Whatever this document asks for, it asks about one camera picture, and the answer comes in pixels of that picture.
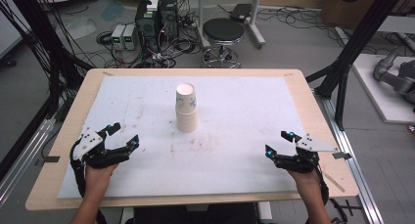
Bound white table mat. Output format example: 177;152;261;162
57;74;323;200

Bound grey bench power supply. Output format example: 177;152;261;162
110;23;127;52
122;22;140;52

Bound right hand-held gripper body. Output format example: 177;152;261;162
273;133;341;174

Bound person's right hand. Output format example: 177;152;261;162
286;168;325;200

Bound black flat box device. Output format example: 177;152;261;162
229;3;254;23

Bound stack of ribbed paper cups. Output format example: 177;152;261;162
175;107;199;134

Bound black tape piece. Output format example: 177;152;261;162
332;151;353;160
34;155;62;167

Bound black metal frame with cables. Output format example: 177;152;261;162
0;0;96;120

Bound tangle of floor cables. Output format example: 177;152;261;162
94;22;204;69

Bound black round stool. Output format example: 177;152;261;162
200;17;246;69

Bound aluminium floor rail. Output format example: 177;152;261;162
0;116;57;208
313;89;386;224

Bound thin wooden stick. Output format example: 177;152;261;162
320;170;346;194

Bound white floor board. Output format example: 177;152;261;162
351;53;415;125

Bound person's dark clothing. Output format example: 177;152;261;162
132;202;262;224

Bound black metal frame post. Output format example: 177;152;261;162
305;0;408;131

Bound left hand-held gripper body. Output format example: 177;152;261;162
69;124;131;170

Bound black computer tower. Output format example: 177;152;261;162
159;0;180;40
134;0;161;53

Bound floral paper cup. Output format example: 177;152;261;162
175;82;199;115

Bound person's left hand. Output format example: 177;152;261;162
84;163;119;200

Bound brown cardboard box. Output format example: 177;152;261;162
320;0;415;30

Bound small white box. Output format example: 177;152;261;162
146;0;161;13

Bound loose black floor cables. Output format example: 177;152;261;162
256;5;346;50

